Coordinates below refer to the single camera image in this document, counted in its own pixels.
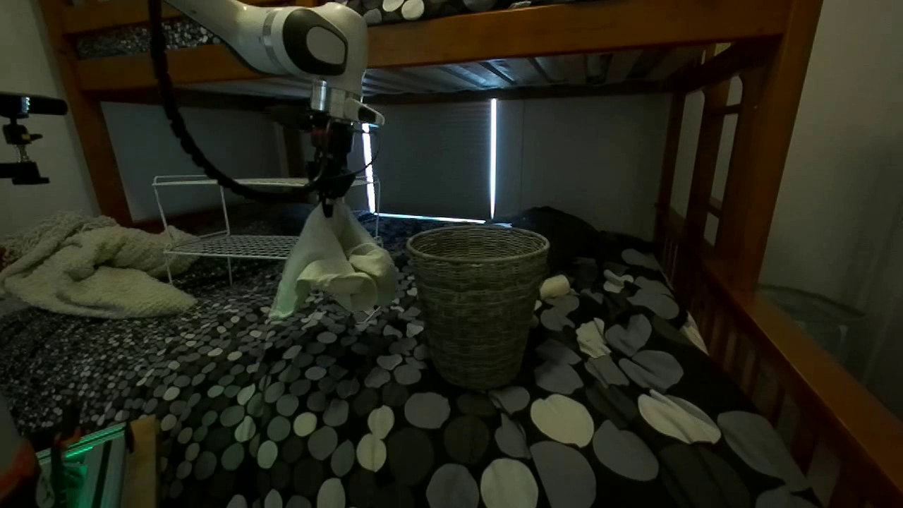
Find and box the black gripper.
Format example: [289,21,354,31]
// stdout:
[301,113,361,220]

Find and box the white cloth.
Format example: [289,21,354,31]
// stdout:
[265,200,404,325]

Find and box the woven wicker basket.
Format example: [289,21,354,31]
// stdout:
[404,222,552,391]

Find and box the narrow grey window blind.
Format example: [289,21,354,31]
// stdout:
[370,99,493,220]

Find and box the dotted bunk mattress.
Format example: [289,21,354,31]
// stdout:
[317,0,540,28]

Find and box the black dotted bedspread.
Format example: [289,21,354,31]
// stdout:
[0,220,830,508]

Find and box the dark pillow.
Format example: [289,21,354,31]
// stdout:
[510,203,627,277]

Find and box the wide grey window blind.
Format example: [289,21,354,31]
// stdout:
[497,93,671,243]

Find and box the cream crumpled blanket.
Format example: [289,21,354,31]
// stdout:
[0,210,207,320]

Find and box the green lit box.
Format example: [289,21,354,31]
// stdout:
[35,419,133,508]

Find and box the white wire rack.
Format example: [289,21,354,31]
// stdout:
[149,171,389,284]

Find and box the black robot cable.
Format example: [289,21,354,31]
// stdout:
[143,0,372,206]

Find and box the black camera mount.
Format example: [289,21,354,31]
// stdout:
[0,89,70,188]

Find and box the wooden bunk bed frame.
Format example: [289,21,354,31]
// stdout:
[37,0,903,508]

